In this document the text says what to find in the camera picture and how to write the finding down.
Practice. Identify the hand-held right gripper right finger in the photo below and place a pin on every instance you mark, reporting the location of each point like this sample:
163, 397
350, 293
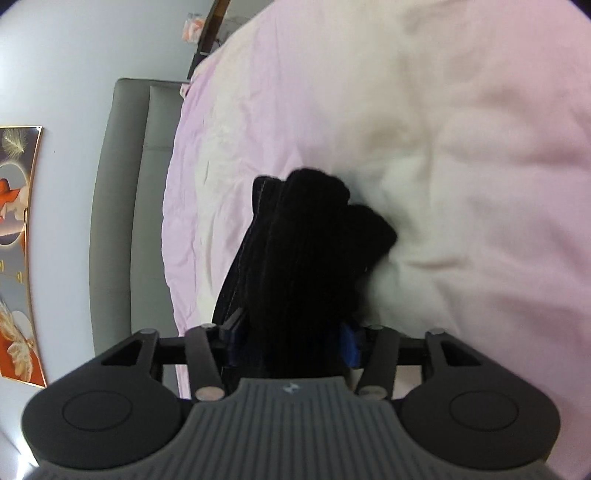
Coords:
351, 346

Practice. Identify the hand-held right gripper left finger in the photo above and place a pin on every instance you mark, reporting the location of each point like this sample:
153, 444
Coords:
234, 339

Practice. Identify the pink floral duvet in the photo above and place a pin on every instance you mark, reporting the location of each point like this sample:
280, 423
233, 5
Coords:
415, 152

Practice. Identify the grey padded headboard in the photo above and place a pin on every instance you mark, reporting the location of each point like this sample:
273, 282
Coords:
124, 207

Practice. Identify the wall poster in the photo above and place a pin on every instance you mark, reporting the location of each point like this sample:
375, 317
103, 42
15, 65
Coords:
18, 258

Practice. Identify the black pants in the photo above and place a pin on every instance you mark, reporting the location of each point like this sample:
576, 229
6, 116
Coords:
304, 258

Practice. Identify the wooden top nightstand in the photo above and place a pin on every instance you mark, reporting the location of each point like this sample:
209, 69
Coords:
210, 41

